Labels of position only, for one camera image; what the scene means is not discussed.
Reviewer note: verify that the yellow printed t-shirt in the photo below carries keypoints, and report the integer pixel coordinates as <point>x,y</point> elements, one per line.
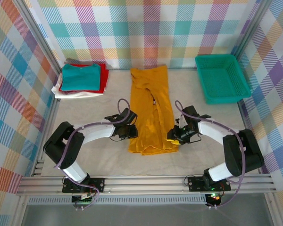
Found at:
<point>143,106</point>

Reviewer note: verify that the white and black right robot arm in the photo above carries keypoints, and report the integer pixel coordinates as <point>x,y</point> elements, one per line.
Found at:
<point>212,131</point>

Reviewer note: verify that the stack of folded clothes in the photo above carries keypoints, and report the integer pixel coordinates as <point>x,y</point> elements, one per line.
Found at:
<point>104,77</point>

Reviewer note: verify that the white folded t-shirt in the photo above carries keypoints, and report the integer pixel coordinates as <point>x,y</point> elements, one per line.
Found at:
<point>73,95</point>

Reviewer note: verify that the teal plastic mesh basket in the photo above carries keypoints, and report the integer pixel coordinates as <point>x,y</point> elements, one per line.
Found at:
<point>221,80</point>

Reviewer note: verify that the teal folded t-shirt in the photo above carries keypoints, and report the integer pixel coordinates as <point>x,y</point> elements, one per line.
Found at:
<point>80,77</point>

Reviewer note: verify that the grey folded t-shirt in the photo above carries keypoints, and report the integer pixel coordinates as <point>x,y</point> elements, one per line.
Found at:
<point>85,61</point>

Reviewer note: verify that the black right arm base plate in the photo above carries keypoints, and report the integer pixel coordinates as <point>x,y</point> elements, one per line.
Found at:
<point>195,183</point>

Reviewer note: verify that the long aluminium frame rail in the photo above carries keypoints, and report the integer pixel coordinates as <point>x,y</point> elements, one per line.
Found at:
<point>143,184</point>

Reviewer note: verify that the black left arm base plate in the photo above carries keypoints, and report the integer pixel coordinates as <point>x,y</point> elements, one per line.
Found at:
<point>99,184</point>

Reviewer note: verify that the aluminium frame post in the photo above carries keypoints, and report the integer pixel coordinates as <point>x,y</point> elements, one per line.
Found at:
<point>252,28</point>
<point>41,35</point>

